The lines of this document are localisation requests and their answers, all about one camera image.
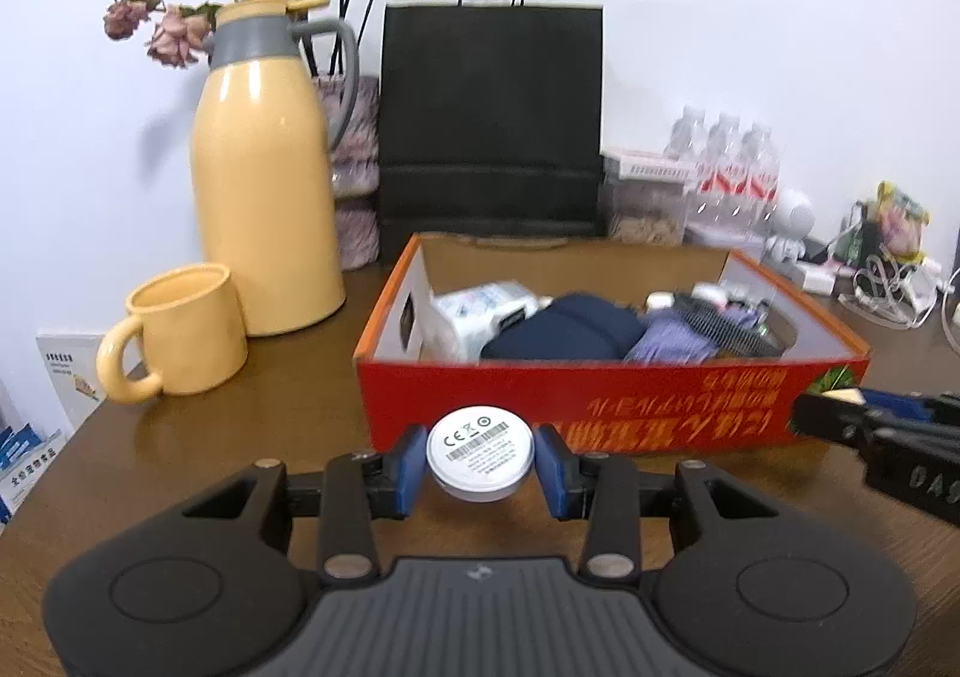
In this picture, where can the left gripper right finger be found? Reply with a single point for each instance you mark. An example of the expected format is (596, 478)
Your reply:
(557, 469)

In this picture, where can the purple woven cloth pouch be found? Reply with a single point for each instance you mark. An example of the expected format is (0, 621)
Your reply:
(670, 340)

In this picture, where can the white round tin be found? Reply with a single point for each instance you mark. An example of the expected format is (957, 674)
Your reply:
(480, 454)

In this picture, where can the black paper shopping bag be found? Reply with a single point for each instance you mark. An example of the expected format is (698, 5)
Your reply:
(489, 121)

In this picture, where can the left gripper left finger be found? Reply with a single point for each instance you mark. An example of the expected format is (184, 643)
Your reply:
(406, 465)

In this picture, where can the colourful snack bag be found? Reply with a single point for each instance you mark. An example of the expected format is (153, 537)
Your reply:
(901, 221)

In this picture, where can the clear cotton swab box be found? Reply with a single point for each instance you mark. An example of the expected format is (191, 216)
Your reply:
(462, 322)

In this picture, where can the clear seed container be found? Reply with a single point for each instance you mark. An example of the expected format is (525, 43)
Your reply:
(643, 197)

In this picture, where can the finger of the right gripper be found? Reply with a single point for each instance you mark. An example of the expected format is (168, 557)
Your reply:
(909, 406)
(839, 422)

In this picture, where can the white charger adapter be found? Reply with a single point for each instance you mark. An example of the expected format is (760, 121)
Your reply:
(816, 280)

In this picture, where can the small white bottle cap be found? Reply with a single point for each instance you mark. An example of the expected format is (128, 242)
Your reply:
(658, 301)

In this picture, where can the white ribbed jar lid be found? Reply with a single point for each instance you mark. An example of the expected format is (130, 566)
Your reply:
(710, 293)

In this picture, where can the navy blue soft case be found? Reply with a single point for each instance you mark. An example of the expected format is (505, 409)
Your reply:
(578, 327)

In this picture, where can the water bottle middle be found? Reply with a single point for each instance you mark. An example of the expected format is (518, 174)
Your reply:
(718, 171)

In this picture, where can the beige eraser block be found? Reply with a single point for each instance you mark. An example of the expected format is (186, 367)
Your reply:
(848, 395)

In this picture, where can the knitted purple vase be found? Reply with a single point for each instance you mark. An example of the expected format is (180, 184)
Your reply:
(355, 179)

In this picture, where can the yellow thermos jug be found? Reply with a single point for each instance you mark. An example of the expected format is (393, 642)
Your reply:
(260, 154)

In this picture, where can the red cardboard box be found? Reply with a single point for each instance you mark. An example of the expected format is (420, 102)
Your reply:
(631, 408)

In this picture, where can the water bottle right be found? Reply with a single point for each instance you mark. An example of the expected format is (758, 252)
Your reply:
(755, 200)

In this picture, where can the blue white pamphlets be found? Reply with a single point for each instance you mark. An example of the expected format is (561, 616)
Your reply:
(25, 457)

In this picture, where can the white round robot toy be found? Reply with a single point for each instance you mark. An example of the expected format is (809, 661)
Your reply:
(790, 222)

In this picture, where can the yellow ceramic mug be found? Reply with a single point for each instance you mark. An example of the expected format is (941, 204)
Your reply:
(183, 334)

